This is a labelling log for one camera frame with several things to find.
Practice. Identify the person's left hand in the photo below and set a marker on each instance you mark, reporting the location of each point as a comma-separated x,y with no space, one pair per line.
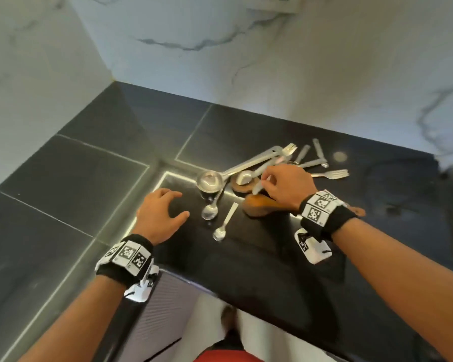
153,218

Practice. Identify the person's right hand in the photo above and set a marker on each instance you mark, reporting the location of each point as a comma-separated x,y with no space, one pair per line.
288,186

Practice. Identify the person's left thumb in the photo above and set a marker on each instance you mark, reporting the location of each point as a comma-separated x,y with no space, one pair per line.
179,219

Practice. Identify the person's right fingers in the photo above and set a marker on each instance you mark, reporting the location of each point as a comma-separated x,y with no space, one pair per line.
271,184

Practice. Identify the steel table knife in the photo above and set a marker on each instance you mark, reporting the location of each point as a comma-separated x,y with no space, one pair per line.
257,188

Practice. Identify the person's left forearm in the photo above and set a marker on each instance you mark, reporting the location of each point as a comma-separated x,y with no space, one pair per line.
81,320

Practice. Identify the person's right forearm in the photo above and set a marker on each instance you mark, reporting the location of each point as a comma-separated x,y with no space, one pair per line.
404,282

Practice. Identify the brown wooden spatula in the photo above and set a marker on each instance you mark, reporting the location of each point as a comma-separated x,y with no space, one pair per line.
260,207

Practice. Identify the large steel spoon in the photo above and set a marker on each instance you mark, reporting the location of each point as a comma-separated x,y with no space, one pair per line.
244,177

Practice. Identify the dark round wooden spatula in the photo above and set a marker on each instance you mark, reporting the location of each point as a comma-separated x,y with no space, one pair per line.
241,187

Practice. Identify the steel teaspoon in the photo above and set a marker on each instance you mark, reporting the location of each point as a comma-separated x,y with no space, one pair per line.
219,232
210,211

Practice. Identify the steel fork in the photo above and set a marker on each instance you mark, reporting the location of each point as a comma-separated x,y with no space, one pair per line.
334,174
290,149

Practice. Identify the steel cutlery piece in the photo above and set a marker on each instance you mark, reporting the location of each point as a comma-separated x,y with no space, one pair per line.
320,152
311,163
302,153

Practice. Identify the steel ladle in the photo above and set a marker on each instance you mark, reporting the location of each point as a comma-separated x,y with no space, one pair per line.
209,180

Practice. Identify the right wrist marker band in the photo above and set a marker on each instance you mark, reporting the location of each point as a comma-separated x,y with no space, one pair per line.
321,213

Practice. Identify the wrist marker band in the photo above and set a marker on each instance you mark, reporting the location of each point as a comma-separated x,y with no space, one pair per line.
130,256
321,213

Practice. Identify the left wrist marker band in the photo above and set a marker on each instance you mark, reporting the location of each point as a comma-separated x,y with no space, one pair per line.
130,256

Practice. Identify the person's foot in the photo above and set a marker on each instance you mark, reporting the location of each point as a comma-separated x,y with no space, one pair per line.
229,320

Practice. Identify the person's red clothing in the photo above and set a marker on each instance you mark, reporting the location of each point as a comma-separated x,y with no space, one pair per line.
228,353

